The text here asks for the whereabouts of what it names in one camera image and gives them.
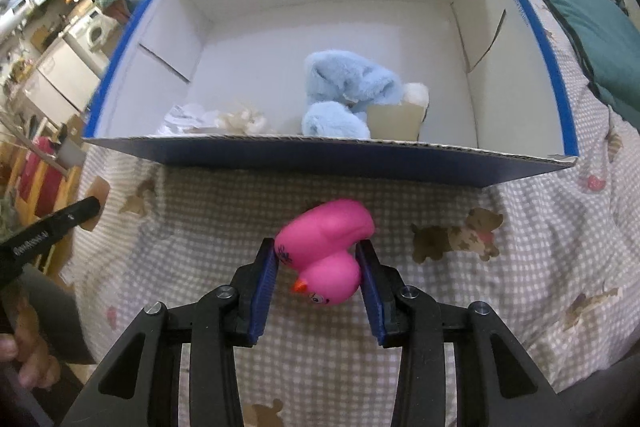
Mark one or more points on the white fluffy soft item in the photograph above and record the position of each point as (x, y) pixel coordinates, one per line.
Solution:
(189, 118)

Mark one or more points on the light blue fluffy plush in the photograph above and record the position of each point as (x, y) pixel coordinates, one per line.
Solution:
(340, 86)

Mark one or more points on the beige sponge piece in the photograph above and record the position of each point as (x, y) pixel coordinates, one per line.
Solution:
(395, 122)

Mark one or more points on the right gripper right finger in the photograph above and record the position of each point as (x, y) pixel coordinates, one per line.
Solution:
(379, 297)

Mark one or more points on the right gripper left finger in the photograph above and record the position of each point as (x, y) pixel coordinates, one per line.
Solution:
(254, 285)

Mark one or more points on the white kitchen cabinet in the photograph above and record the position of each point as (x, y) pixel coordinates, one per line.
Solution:
(60, 84)

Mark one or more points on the person's left hand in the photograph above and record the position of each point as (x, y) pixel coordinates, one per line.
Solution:
(38, 368)

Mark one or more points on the pink rubber duck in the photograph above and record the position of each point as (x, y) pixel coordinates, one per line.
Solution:
(317, 244)

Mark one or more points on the teal cushion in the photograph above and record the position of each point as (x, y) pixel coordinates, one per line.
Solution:
(606, 43)

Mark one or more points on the cream ruffled scrunchie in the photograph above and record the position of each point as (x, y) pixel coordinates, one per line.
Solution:
(245, 121)

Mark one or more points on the checkered dog print bedsheet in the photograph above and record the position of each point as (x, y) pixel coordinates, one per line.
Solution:
(556, 255)

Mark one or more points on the blue white cardboard box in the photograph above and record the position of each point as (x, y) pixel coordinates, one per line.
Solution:
(463, 92)

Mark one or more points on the white washing machine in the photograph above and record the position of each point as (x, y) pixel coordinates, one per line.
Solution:
(89, 36)

